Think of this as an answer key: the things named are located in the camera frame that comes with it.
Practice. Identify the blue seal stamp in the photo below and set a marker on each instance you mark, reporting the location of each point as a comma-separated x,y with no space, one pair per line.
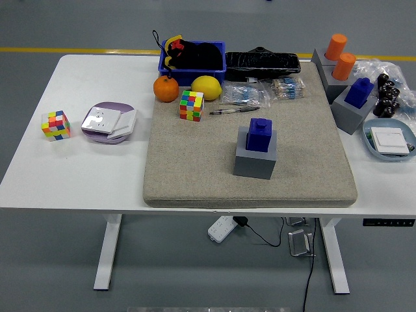
258,136
357,94

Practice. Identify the grey cube seal holder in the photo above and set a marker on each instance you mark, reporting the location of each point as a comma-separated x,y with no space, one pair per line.
334,89
253,165
349,118
319,59

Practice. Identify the orange cylinder seal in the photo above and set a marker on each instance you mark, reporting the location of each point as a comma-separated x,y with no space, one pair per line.
336,47
344,66

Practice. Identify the grey-brown mat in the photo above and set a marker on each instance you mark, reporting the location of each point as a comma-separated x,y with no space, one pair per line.
195,162

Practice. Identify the black clear pen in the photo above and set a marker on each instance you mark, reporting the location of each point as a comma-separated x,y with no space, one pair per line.
234,110

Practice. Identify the large colourful puzzle cube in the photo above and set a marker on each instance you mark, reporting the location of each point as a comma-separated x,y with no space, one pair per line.
191,105

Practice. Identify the clear blue pen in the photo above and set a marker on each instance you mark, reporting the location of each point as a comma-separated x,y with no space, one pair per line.
240,103

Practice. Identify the yellow lemon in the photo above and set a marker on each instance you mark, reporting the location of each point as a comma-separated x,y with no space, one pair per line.
206,87

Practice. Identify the bag of blue resistors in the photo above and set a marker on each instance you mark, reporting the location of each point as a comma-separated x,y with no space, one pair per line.
243,94

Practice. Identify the white power strip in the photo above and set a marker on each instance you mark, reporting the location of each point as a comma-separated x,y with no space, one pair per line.
221,229

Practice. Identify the orange fruit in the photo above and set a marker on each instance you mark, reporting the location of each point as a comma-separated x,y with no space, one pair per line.
165,89

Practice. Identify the blue plastic bin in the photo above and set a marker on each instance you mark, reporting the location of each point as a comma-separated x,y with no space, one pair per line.
195,77

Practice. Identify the black bag with yellow trim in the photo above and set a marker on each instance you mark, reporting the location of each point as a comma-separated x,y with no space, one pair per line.
201,57

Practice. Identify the bag of tan resistors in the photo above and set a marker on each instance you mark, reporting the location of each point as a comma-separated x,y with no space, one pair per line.
287,88

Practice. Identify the black wrapped keyboard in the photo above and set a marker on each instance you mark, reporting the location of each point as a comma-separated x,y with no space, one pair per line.
260,63

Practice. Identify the purple plate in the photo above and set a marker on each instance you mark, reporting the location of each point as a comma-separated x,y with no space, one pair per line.
97,138

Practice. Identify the white table leg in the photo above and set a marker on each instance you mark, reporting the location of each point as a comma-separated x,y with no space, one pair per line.
336,260
109,253

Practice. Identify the small colourful puzzle cube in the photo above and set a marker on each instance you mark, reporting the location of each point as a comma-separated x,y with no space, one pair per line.
55,126

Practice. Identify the black cylinder capacitor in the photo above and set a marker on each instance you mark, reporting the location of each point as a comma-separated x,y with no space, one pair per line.
392,110
378,111
389,87
394,93
385,103
383,79

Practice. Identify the light blue plate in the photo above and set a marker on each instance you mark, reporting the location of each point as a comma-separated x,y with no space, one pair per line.
383,123

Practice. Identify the clear plastic bag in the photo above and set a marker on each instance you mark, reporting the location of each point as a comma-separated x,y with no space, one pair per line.
373,66

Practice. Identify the black table control panel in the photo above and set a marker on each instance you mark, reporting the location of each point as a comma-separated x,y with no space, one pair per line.
388,223

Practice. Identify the white switch panel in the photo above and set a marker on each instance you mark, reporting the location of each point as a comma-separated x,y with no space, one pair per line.
126,122
390,139

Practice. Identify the small metal bracket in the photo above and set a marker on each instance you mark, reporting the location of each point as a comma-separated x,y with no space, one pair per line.
296,221

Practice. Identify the white wall socket panel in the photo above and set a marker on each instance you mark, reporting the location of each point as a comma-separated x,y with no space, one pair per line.
99,120

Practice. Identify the large metal bracket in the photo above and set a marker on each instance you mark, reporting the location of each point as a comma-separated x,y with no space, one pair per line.
299,243

